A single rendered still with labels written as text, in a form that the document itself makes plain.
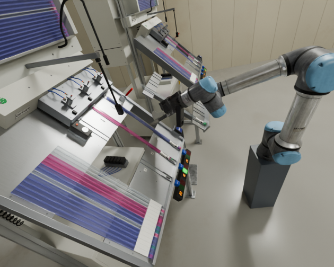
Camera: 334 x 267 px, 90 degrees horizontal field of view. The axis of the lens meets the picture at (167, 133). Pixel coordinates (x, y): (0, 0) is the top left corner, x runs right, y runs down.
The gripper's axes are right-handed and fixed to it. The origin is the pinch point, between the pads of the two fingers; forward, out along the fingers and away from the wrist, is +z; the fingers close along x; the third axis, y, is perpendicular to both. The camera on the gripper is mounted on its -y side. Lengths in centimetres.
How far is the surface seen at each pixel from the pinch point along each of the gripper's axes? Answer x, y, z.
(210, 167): -74, -72, 27
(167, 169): 8.8, -24.5, 4.3
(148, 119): -8.3, 3.2, 10.8
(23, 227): 56, -9, 58
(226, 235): -18, -100, 14
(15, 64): 39, 45, 13
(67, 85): 25.9, 33.8, 12.0
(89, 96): 21.7, 25.4, 9.0
